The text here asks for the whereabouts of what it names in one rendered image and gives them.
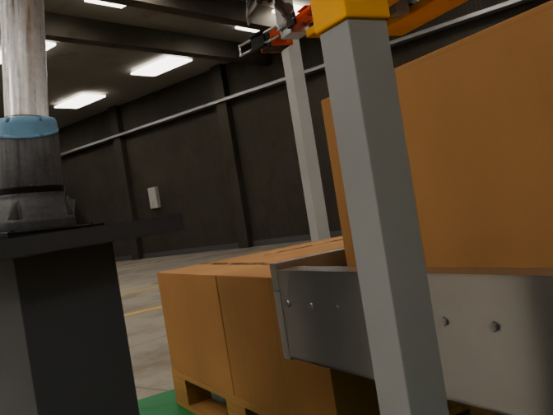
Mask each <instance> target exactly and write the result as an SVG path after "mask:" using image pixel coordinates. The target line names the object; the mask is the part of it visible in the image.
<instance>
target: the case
mask: <svg viewBox="0 0 553 415"><path fill-rule="evenodd" d="M394 72H395V78H396V83H397V93H398V98H399V103H400V109H401V114H402V123H403V129H404V134H405V139H406V145H407V155H408V160H409V165H410V171H411V180H412V185H413V191H414V196H415V201H416V211H417V216H418V222H419V227H420V233H421V242H422V247H423V253H424V258H425V266H426V267H444V268H553V0H551V1H549V2H546V3H544V4H542V5H540V6H538V7H534V8H533V9H531V10H528V11H526V12H523V13H521V14H519V15H517V16H514V17H512V18H509V19H508V20H506V21H502V22H500V23H498V24H496V25H494V26H491V27H489V28H487V29H484V30H482V31H479V32H477V33H475V34H473V35H470V36H468V37H466V38H464V39H462V40H459V41H457V42H454V43H452V44H450V45H447V46H445V47H443V48H441V49H438V50H435V51H434V52H432V53H430V54H427V55H425V56H422V57H420V58H417V59H415V60H413V61H411V62H409V63H406V64H403V65H402V66H400V67H397V68H394ZM321 105H322V110H323V119H324V125H325V130H326V135H327V140H328V150H329V156H330V162H331V167H332V176H333V182H334V187H335V192H336V197H337V207H338V212H339V217H340V223H341V229H342V238H343V244H344V249H345V254H346V264H347V267H356V257H355V251H354V246H353V241H352V236H351V226H350V221H349V216H348V210H347V205H346V195H345V190H344V184H343V179H342V169H341V164H340V159H339V153H338V148H337V139H336V133H335V128H334V122H333V117H332V107H331V102H330V97H328V98H326V99H324V100H321Z"/></svg>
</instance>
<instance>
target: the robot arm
mask: <svg viewBox="0 0 553 415"><path fill-rule="evenodd" d="M271 1H272V0H246V21H247V25H248V26H250V24H251V22H252V17H253V15H254V11H255V10H256V9H257V8H258V5H259V4H262V3H263V2H269V3H270V2H271ZM274 7H275V8H276V9H277V10H278V11H279V12H280V13H281V16H283V17H284V19H285V20H286V17H287V16H289V15H290V14H291V12H292V10H293V6H292V4H291V3H289V2H285V1H284V0H275V5H274ZM0 26H1V46H2V84H3V104H4V118H0V233H3V232H11V231H28V230H37V229H45V228H54V227H62V226H76V225H77V223H76V217H75V215H74V213H73V211H72V209H71V207H70V205H69V203H68V201H67V199H66V197H65V193H64V185H63V169H62V160H61V152H60V143H59V135H58V131H59V129H58V125H57V120H56V119H55V118H54V117H49V99H48V80H47V62H46V43H45V23H44V0H0Z"/></svg>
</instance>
